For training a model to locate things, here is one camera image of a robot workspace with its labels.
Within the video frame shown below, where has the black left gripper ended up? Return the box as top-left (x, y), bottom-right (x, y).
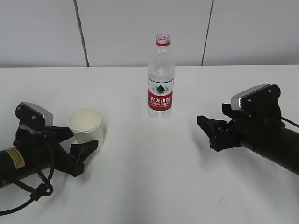
top-left (13, 125), bottom-right (99, 177)

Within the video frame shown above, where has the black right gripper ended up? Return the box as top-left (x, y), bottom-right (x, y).
top-left (197, 102), bottom-right (284, 152)

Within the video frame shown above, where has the white paper cup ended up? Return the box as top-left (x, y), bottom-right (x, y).
top-left (67, 107), bottom-right (104, 151)

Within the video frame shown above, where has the Nongfu Spring water bottle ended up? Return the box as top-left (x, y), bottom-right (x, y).
top-left (148, 34), bottom-right (175, 119)

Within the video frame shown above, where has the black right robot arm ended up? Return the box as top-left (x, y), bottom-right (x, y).
top-left (197, 104), bottom-right (299, 174)

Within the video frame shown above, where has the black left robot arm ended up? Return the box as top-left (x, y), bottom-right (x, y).
top-left (0, 126), bottom-right (98, 187)

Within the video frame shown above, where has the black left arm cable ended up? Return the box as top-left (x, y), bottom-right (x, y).
top-left (0, 135), bottom-right (54, 209)

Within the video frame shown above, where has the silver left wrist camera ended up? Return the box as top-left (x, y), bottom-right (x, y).
top-left (15, 102), bottom-right (54, 130)

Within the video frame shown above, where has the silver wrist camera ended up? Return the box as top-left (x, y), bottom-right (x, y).
top-left (15, 102), bottom-right (54, 130)
top-left (231, 84), bottom-right (281, 112)

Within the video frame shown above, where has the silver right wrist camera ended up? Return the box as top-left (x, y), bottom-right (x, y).
top-left (231, 84), bottom-right (281, 112)

